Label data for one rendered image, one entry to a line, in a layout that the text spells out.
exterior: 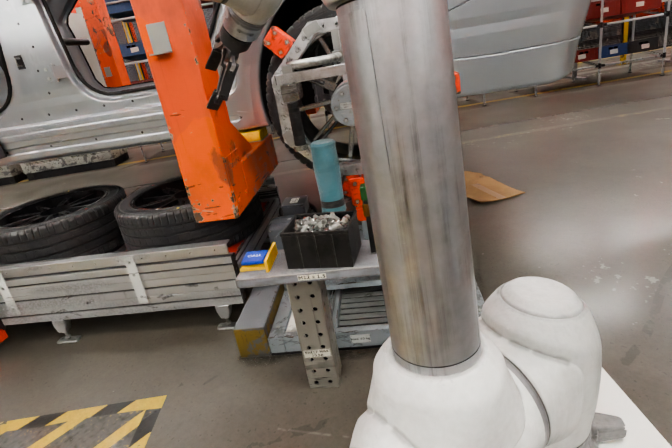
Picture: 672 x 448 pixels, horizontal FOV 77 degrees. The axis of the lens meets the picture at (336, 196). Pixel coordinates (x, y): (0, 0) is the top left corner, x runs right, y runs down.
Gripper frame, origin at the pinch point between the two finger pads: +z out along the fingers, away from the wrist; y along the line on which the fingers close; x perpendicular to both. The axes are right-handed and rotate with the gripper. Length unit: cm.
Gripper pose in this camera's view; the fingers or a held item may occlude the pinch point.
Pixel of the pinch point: (212, 85)
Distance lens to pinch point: 120.3
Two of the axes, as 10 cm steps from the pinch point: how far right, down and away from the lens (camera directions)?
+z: -5.2, 4.5, 7.3
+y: 1.6, 8.9, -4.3
